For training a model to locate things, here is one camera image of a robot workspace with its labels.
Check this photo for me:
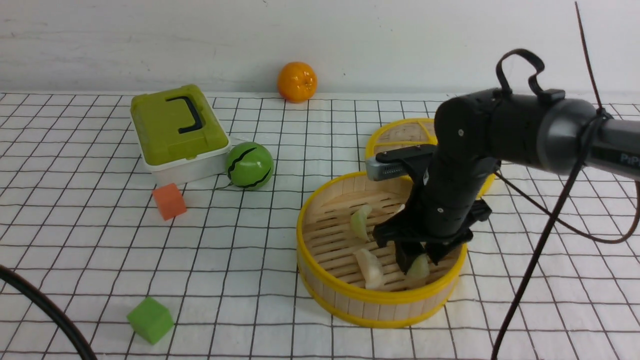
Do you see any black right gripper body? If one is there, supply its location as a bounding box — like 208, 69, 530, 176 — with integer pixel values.
372, 150, 493, 248

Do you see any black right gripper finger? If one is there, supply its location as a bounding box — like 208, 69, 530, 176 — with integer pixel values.
395, 242, 426, 275
426, 242, 463, 265

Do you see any pale green dumpling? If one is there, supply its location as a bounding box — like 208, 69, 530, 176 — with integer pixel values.
406, 253, 430, 281
350, 203, 373, 243

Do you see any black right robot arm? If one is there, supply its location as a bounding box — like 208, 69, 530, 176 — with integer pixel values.
366, 89, 639, 270

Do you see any bamboo steamer tray yellow rim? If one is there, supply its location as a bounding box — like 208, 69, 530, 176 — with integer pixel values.
295, 171, 468, 329

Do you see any bamboo steamer lid yellow rim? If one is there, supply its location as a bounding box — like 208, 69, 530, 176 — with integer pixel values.
365, 118, 497, 198

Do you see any green toy watermelon ball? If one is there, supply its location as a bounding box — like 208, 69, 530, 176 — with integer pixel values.
225, 142, 275, 191

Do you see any orange toy fruit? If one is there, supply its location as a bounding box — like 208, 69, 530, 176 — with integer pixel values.
277, 61, 318, 103

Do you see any orange foam cube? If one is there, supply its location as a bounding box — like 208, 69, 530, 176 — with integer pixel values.
151, 183, 187, 221

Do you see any green lidded white box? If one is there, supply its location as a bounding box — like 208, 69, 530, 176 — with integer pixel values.
130, 84, 232, 187

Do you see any green foam cube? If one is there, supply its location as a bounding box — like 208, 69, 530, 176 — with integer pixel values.
126, 296, 175, 345

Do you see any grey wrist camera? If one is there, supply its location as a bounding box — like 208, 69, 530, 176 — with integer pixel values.
365, 145, 437, 182

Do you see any dark brown right cable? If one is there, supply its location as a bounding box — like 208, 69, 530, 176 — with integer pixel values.
490, 0, 640, 360

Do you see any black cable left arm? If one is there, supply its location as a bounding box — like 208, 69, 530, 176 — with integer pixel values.
0, 264, 98, 360

